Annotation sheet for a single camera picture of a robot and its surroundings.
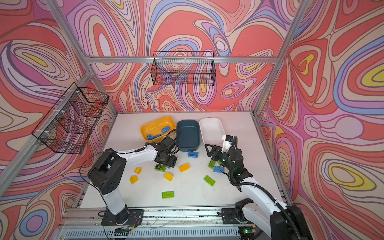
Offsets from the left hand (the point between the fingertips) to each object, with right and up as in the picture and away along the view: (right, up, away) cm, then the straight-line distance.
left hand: (172, 160), depth 93 cm
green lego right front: (+23, -10, -8) cm, 26 cm away
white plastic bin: (+27, +18, +13) cm, 35 cm away
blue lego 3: (-17, +14, +8) cm, 24 cm away
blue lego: (+13, +4, +1) cm, 14 cm away
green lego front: (0, -16, -13) cm, 20 cm away
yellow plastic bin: (-16, +21, +17) cm, 31 cm away
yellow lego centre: (-1, -8, -8) cm, 11 cm away
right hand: (+22, +10, -12) cm, 27 cm away
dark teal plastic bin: (+11, +14, +11) cm, 21 cm away
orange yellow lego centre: (+8, -4, -3) cm, 9 cm away
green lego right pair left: (+25, -2, -3) cm, 25 cm away
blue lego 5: (+28, -4, -5) cm, 28 cm away
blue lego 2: (-7, +19, +14) cm, 25 cm away
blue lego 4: (-12, +15, +8) cm, 21 cm away
